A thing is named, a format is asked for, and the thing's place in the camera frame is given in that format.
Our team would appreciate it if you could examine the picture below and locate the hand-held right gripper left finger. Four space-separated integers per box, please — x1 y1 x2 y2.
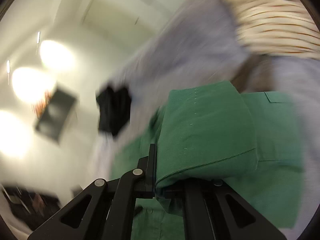
27 144 158 240

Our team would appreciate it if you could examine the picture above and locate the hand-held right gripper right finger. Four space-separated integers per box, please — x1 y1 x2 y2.
162 179 288 240

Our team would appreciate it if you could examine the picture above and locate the green garment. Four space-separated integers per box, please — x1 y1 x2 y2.
110 80 307 240

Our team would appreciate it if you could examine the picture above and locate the black blurred object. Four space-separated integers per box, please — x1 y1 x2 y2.
96 85 133 137

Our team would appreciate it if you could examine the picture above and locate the black rectangular box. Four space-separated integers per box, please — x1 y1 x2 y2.
35 89 78 143

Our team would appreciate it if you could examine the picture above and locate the dark clutter pile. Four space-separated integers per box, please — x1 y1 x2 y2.
0 184 63 230

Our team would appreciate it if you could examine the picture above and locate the lavender textured blanket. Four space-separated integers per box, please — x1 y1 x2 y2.
92 0 320 230

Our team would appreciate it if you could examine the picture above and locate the ceiling light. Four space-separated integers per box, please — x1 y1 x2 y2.
39 40 75 73
11 67 57 103
0 110 33 159

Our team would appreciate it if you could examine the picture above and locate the beige striped cloth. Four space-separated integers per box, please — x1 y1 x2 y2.
217 0 320 60

